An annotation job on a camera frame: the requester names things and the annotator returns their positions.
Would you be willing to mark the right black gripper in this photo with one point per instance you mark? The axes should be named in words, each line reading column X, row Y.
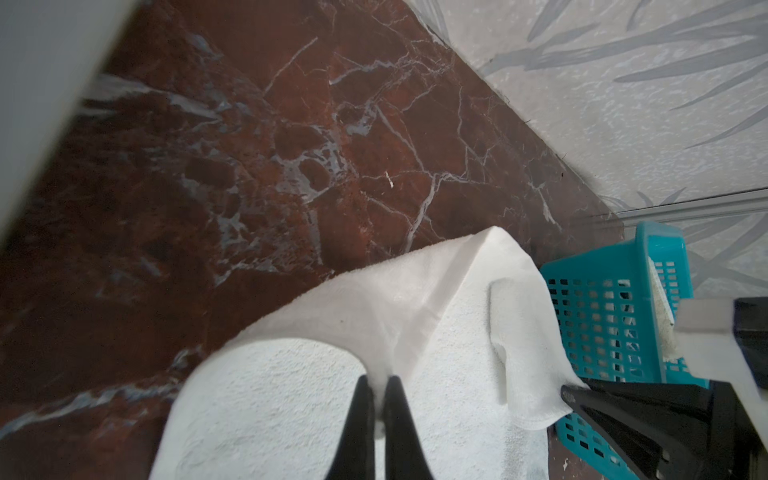
column 666, row 431

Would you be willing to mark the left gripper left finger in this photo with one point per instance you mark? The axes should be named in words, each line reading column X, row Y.
column 355, row 454

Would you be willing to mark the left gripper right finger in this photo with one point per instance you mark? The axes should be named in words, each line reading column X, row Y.
column 404, row 457

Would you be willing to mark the white towel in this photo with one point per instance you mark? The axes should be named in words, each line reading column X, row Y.
column 467, row 325

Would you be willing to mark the blue beige Doraemon towel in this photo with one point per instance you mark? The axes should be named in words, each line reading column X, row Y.
column 663, row 315

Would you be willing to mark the teal plastic basket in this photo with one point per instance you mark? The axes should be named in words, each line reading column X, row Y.
column 604, row 304

